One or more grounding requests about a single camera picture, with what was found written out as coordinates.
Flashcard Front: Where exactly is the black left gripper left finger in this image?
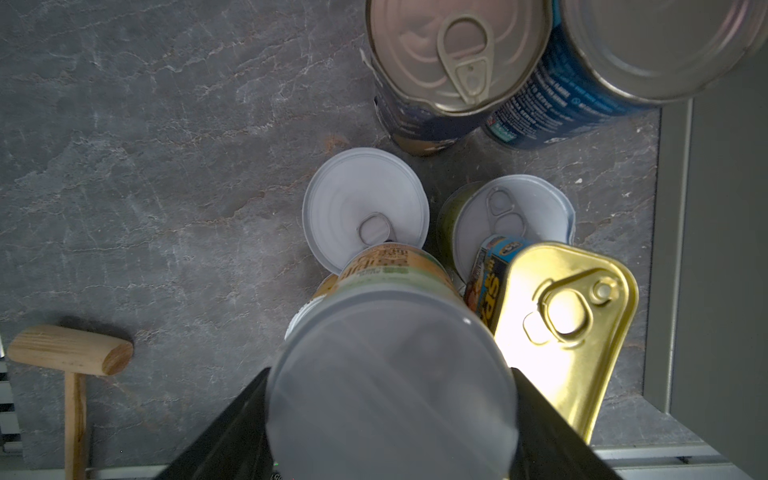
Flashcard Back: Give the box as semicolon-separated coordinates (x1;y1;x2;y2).
157;368;272;479

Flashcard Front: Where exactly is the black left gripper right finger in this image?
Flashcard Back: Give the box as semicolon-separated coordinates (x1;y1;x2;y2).
509;368;620;480

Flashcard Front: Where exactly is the orange green plastic-lid can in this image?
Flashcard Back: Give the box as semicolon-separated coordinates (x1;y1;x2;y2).
266;242;519;479

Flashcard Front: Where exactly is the dark blue red label can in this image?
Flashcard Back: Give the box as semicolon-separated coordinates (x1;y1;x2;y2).
366;0;553;156

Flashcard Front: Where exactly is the blue label tin can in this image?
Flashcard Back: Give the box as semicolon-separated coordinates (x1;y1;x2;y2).
483;0;767;150

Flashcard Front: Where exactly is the grey metal cabinet counter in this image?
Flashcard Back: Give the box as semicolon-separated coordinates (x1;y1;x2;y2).
643;51;767;479

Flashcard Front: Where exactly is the gold rectangular spam tin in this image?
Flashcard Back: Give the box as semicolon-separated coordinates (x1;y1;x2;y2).
464;234;639;441

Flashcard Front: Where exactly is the wooden mallet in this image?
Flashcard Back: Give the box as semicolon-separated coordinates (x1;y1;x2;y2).
7;325;134;479

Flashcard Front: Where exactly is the green can white lid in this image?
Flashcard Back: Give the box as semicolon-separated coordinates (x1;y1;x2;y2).
435;174;576;282

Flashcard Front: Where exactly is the white lid can rear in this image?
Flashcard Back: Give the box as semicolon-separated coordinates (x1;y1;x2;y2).
302;148;430;274

